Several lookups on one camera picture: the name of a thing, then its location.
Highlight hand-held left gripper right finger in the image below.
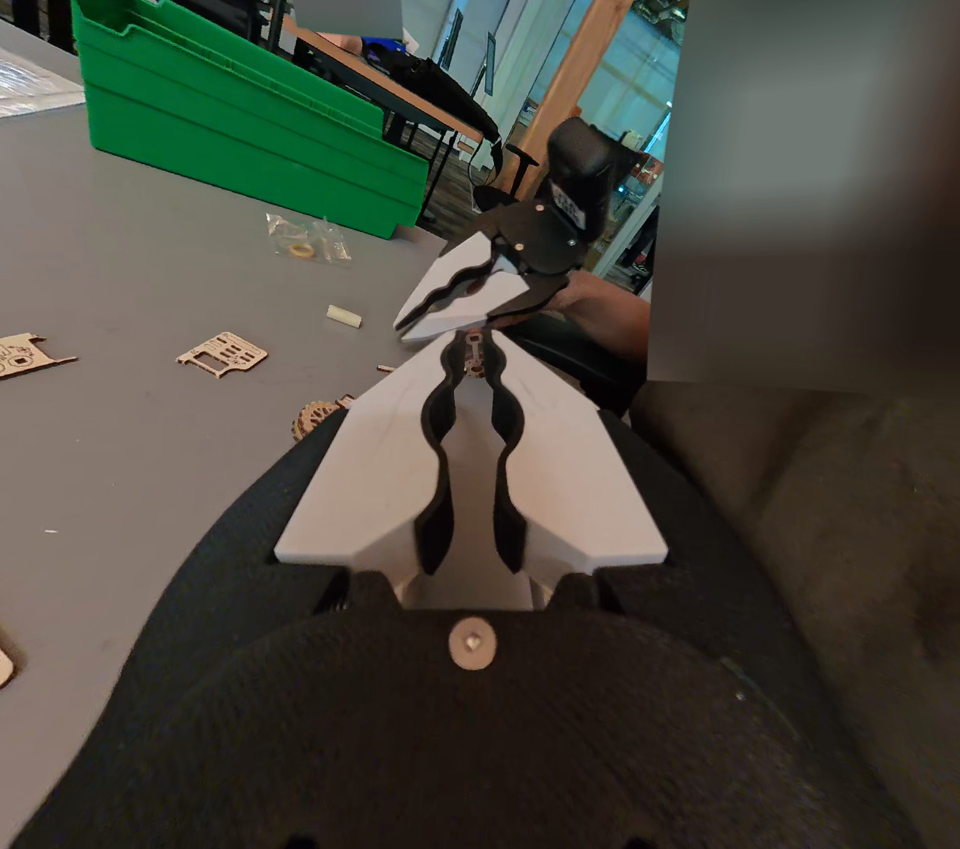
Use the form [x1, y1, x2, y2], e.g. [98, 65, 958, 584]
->
[482, 330, 669, 597]

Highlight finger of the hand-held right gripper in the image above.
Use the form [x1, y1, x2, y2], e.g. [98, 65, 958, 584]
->
[399, 264, 532, 345]
[393, 232, 498, 333]

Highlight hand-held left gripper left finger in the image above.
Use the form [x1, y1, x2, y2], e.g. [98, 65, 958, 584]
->
[274, 331, 460, 609]

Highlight wooden gear model assembly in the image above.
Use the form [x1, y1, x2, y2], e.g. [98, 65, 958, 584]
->
[291, 393, 357, 444]

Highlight grey desk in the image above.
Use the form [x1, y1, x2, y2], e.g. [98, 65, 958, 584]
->
[0, 20, 541, 846]

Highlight person's right hand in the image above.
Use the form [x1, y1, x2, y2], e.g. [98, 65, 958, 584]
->
[491, 273, 603, 334]

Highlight black office chair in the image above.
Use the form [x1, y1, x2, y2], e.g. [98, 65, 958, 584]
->
[471, 142, 543, 214]

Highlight black chair armrest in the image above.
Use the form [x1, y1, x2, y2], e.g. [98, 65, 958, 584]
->
[516, 331, 651, 420]

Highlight clear plastic parts bag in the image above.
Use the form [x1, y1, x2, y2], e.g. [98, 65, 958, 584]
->
[265, 212, 353, 266]

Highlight small slotted wooden sheet piece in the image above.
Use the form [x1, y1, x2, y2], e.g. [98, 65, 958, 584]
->
[175, 330, 270, 380]

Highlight wooden beam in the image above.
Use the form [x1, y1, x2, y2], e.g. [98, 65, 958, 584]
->
[516, 0, 696, 192]

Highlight wooden top table black legs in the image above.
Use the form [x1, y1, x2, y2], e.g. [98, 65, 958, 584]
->
[283, 15, 486, 220]

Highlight stacked green plastic bins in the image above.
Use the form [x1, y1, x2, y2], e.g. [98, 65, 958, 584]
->
[63, 0, 431, 242]

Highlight person's olive brown clothing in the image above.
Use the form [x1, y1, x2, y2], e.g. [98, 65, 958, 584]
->
[628, 380, 960, 849]

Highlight small notched wooden sheet piece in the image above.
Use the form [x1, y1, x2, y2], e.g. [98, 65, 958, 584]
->
[0, 332, 79, 382]

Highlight printed paper sheet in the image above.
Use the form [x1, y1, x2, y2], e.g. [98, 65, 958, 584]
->
[0, 45, 86, 120]

